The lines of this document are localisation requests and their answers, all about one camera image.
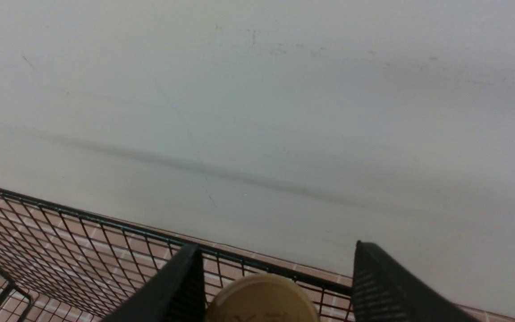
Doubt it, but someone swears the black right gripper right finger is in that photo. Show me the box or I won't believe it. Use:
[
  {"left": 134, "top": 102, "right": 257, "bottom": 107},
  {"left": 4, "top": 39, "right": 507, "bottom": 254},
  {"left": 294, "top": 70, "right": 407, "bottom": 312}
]
[{"left": 352, "top": 241, "right": 476, "bottom": 322}]

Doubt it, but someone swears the amber cooking wine bottle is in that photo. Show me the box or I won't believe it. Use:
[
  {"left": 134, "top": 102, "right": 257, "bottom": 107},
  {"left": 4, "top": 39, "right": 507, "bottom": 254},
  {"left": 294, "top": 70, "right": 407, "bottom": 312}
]
[{"left": 204, "top": 274, "right": 320, "bottom": 322}]

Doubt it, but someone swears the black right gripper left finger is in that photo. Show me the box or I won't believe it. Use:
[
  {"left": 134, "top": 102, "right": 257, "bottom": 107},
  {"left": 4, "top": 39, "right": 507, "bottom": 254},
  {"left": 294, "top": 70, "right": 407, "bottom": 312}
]
[{"left": 102, "top": 245, "right": 206, "bottom": 322}]

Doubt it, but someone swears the black wire mesh shelf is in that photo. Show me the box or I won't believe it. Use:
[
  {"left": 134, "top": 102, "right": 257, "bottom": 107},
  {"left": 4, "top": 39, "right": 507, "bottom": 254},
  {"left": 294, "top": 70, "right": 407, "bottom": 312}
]
[{"left": 0, "top": 189, "right": 355, "bottom": 322}]

